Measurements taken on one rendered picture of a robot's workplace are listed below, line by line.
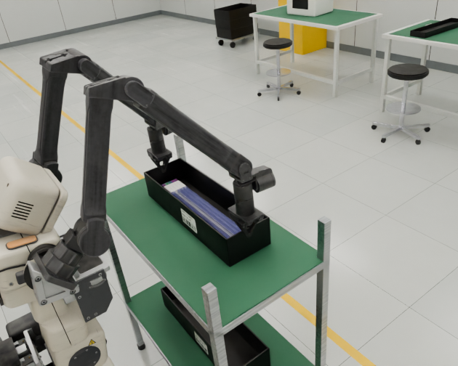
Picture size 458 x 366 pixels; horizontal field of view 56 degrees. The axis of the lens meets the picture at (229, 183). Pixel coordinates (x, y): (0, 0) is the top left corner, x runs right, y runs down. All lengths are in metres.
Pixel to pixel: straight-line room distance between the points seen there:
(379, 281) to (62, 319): 1.85
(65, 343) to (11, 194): 0.53
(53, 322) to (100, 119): 0.68
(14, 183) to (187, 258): 0.59
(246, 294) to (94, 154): 0.59
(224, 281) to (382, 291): 1.48
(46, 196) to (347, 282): 1.93
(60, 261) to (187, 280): 0.42
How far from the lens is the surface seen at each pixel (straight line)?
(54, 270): 1.15
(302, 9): 5.62
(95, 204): 1.11
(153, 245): 1.54
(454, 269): 2.93
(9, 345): 1.63
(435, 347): 2.50
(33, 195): 1.21
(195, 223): 1.48
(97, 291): 1.40
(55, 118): 1.45
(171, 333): 2.05
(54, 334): 1.46
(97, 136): 1.07
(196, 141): 1.15
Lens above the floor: 1.89
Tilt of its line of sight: 31 degrees down
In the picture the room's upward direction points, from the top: 6 degrees counter-clockwise
